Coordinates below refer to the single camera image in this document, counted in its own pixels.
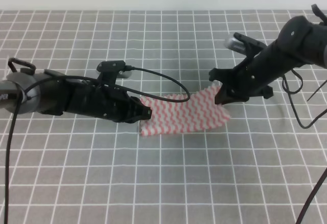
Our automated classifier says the grey grid tablecloth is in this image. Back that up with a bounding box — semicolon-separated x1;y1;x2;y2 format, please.
1;10;326;223

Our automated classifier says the pink white wavy striped towel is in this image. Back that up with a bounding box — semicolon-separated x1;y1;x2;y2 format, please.
139;84;230;136

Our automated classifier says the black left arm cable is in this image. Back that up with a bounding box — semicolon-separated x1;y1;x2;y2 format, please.
4;65;191;224

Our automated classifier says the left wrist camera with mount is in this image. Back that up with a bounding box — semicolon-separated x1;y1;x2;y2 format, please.
96;60;132;85

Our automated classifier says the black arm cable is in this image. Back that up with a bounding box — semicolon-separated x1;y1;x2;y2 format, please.
281;68;327;224
4;65;191;224

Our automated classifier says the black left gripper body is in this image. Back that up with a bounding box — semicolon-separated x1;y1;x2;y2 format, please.
62;82;139;123

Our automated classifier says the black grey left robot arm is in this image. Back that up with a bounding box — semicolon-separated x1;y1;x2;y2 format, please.
1;58;152;123

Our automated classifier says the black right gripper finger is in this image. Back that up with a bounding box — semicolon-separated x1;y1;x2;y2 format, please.
208;68;234;85
215;86;249;105

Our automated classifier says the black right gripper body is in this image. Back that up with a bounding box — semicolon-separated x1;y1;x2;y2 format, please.
224;42;294;102

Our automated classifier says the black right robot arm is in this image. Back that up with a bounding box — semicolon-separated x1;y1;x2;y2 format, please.
209;4;326;105

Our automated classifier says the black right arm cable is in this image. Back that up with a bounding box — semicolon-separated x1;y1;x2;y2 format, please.
281;68;327;224

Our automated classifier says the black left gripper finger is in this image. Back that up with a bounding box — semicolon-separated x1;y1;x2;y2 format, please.
122;111;152;123
130;96;152;114

